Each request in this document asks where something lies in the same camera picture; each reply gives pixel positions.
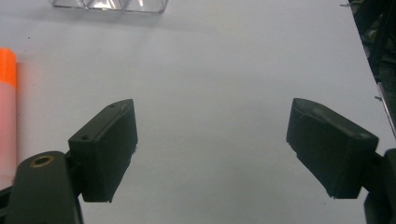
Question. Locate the clear plastic pen holder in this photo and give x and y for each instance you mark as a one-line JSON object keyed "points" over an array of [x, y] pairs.
{"points": [[109, 5]]}

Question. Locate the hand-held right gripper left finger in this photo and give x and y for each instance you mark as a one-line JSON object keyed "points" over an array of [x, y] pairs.
{"points": [[106, 149]]}

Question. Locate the dark metal stand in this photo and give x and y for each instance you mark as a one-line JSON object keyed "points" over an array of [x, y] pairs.
{"points": [[378, 43]]}

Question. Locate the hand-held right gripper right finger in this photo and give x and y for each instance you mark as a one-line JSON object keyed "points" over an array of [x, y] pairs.
{"points": [[330, 146]]}

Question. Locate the orange highlighter pen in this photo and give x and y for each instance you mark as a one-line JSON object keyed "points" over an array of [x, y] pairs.
{"points": [[7, 115]]}

